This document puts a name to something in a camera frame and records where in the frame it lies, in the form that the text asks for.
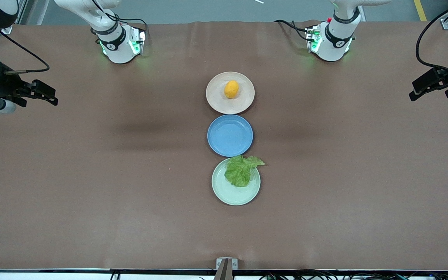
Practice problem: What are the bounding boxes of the blue round plate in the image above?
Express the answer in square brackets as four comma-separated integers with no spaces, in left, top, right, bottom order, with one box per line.
[207,114,254,158]

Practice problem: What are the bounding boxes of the yellow lemon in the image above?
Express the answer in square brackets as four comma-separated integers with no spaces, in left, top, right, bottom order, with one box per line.
[224,80,240,99]

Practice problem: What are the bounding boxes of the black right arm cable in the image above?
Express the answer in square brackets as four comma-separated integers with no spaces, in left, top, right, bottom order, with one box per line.
[0,27,50,75]

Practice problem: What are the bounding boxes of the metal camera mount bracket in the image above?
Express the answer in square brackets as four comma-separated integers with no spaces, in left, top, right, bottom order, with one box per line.
[213,257,238,280]

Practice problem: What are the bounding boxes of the beige round plate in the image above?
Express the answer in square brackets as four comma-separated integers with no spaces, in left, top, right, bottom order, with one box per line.
[206,72,256,115]

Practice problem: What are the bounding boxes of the brown table cloth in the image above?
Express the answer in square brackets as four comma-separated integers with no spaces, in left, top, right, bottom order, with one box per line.
[0,20,448,271]

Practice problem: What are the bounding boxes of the black cable bundle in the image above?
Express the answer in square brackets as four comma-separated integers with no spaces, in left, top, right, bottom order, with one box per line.
[259,268,448,280]

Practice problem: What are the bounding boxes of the green lettuce leaf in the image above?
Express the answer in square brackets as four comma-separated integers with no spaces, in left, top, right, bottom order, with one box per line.
[224,155,266,188]

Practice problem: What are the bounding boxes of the white table frame rail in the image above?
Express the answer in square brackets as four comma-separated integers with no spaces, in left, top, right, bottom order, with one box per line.
[0,271,448,280]

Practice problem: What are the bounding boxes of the light green round plate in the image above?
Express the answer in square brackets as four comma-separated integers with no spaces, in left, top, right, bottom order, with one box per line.
[212,157,261,206]

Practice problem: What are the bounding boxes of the black left base cable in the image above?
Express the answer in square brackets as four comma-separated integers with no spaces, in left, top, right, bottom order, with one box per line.
[274,19,310,41]

